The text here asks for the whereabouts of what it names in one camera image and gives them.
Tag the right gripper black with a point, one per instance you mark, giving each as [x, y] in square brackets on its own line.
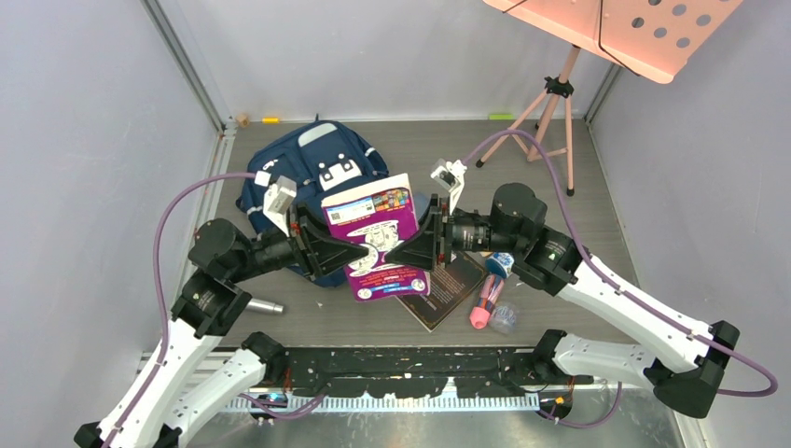
[437, 236]

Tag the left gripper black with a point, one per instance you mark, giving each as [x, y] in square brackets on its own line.
[313, 247]

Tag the dark brown hardcover book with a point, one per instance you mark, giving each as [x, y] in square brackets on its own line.
[450, 286]

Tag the purple paperback book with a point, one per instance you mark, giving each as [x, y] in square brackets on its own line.
[377, 216]

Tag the navy blue backpack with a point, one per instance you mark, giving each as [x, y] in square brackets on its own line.
[323, 157]

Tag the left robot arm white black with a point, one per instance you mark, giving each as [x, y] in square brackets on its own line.
[157, 411]

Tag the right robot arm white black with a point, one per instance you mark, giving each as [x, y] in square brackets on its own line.
[682, 360]

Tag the clear bag of clips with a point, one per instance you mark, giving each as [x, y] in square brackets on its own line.
[504, 318]

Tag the silver metal bottle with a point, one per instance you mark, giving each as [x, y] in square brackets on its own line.
[265, 307]

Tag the small wooden block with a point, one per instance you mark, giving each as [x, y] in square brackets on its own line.
[243, 120]

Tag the green marker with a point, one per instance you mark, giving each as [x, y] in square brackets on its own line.
[500, 116]

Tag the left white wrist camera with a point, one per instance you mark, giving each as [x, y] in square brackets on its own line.
[280, 193]

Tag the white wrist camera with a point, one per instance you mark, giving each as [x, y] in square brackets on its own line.
[280, 193]
[450, 175]

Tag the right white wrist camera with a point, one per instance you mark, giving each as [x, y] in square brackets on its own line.
[450, 175]

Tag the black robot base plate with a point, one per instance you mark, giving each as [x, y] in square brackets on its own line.
[413, 372]

